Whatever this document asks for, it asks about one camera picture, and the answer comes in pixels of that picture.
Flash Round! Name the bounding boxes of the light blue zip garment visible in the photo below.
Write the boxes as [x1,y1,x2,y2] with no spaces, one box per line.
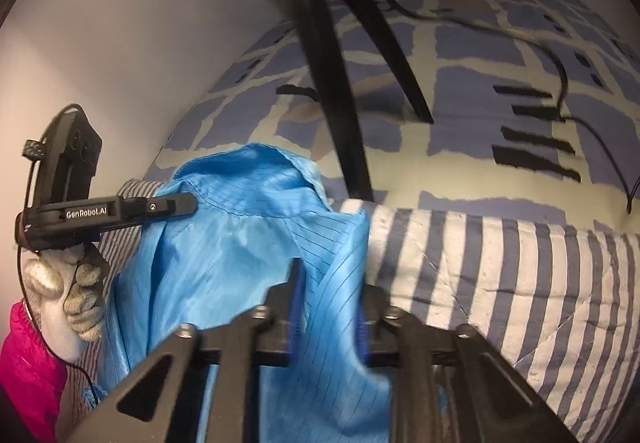
[98,144,390,442]

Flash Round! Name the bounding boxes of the left forearm pink sleeve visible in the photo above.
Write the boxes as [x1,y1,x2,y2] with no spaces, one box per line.
[0,301,67,442]

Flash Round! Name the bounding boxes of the left hand white glove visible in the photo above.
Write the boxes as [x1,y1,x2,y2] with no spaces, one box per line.
[22,244,110,364]

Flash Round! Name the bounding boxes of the blue white striped quilt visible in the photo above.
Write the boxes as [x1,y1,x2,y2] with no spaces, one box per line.
[64,178,640,443]

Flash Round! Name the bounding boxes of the black light tripod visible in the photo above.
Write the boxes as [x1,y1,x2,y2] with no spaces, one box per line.
[277,0,433,200]

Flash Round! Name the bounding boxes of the blue patchwork bed sheet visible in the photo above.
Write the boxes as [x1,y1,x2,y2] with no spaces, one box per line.
[142,0,640,234]

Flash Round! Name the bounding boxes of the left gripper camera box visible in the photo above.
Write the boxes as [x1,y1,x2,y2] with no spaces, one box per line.
[22,104,102,208]

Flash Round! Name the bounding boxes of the black power cable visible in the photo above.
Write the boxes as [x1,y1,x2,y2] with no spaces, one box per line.
[196,0,640,216]

